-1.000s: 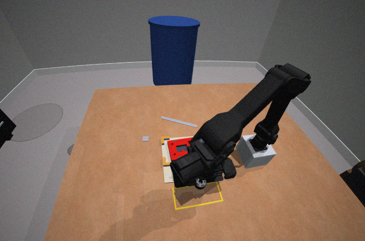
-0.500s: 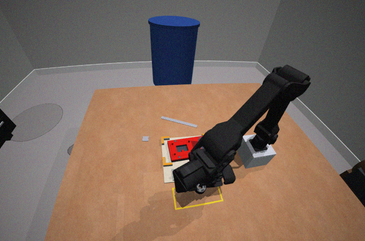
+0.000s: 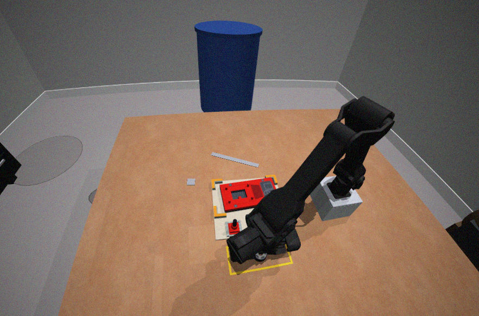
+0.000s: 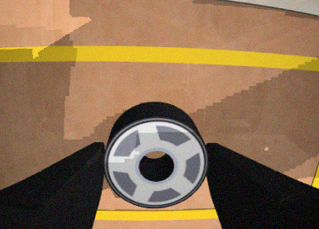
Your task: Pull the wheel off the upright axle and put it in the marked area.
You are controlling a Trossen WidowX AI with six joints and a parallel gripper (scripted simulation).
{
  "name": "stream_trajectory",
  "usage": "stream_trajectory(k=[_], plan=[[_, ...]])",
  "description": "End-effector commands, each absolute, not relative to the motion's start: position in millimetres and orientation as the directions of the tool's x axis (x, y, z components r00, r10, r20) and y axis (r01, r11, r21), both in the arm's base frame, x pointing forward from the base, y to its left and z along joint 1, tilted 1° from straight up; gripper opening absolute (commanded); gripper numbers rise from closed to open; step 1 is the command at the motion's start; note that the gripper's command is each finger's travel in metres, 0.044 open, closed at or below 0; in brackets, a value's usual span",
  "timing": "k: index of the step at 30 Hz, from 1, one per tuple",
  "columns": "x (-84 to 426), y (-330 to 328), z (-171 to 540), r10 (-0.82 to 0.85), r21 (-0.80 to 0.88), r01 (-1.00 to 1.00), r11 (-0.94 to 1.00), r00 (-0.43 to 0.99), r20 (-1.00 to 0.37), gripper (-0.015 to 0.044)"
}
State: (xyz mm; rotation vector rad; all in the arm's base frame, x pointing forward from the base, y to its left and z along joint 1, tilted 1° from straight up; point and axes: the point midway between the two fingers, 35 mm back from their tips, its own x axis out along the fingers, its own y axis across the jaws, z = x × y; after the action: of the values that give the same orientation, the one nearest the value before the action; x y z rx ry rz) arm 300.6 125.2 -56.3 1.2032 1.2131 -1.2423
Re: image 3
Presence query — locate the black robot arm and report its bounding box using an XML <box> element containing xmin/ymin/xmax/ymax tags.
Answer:
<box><xmin>226</xmin><ymin>96</ymin><xmax>395</xmax><ymax>264</ymax></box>

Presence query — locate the black wheel with grey hub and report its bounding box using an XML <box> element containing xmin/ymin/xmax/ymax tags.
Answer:
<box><xmin>255</xmin><ymin>253</ymin><xmax>267</xmax><ymax>262</ymax></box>

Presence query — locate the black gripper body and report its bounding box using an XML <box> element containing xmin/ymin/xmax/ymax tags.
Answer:
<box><xmin>230</xmin><ymin>229</ymin><xmax>301</xmax><ymax>262</ymax></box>

